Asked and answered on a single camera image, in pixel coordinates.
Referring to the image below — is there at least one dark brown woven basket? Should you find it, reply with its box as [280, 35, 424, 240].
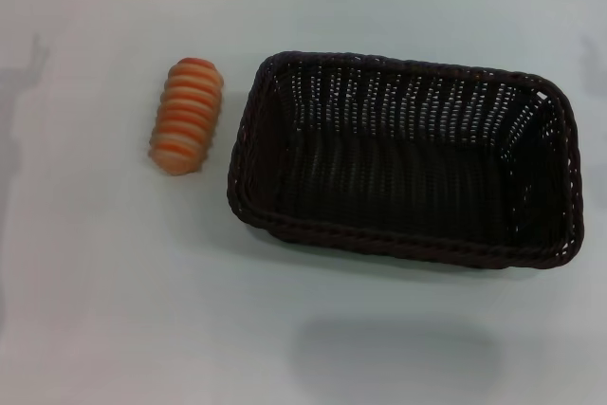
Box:
[226, 49, 586, 273]

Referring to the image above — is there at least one orange striped bread roll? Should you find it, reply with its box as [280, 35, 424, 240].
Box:
[147, 57, 224, 175]

